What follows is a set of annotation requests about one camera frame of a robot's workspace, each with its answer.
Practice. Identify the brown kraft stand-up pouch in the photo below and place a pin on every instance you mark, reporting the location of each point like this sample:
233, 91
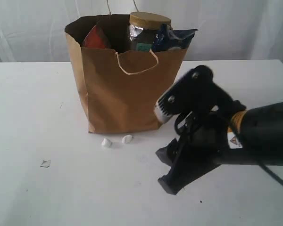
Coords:
96, 39

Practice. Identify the small clear plastic scrap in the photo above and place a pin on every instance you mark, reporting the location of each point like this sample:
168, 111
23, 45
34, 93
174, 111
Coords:
45, 164

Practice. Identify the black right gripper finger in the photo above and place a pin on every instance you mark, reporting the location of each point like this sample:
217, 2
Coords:
184, 171
168, 153

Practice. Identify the brown paper shopping bag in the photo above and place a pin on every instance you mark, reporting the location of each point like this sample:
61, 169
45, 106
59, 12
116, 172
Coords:
117, 88

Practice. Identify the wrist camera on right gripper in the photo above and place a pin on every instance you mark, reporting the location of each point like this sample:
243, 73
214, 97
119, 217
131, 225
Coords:
197, 93

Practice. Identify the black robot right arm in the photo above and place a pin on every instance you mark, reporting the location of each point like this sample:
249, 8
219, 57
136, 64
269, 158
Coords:
246, 137

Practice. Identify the white backdrop curtain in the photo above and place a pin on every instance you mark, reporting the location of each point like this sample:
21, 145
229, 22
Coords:
33, 30

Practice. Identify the spaghetti packet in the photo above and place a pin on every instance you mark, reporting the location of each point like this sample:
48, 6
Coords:
169, 39

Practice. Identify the clear jar with gold lid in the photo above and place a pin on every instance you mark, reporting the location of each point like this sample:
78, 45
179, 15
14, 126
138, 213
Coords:
142, 30

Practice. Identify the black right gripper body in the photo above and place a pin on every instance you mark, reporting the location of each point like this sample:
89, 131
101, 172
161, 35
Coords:
209, 140

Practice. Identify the white paper ball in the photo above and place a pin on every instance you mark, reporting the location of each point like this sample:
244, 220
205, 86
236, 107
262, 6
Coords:
107, 143
127, 139

